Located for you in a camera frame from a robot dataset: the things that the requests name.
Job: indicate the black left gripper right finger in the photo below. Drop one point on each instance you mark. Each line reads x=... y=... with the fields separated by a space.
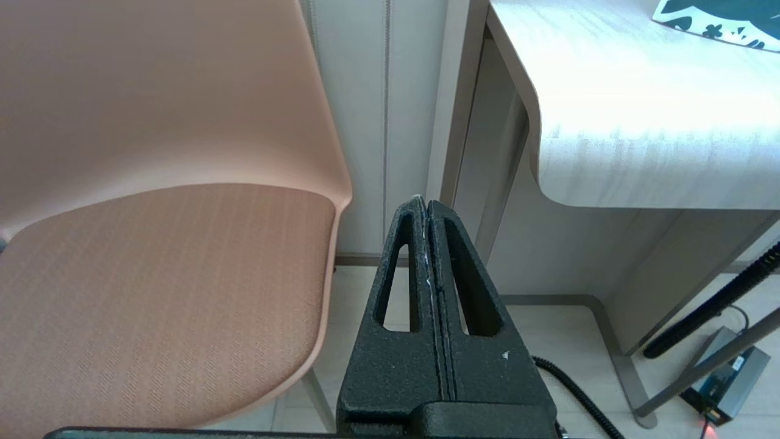
x=499 y=378

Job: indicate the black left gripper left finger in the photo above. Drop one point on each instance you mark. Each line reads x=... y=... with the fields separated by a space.
x=365 y=378

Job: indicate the white horse-print zip pouch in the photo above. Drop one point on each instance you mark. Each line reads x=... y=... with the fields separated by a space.
x=719 y=18

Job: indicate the grey power adapter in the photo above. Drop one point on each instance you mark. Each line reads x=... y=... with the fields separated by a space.
x=728 y=378

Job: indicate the pink upholstered chair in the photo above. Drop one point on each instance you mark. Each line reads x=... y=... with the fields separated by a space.
x=152 y=274

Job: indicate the light wood desk with hutch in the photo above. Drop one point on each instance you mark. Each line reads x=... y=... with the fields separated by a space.
x=640 y=91

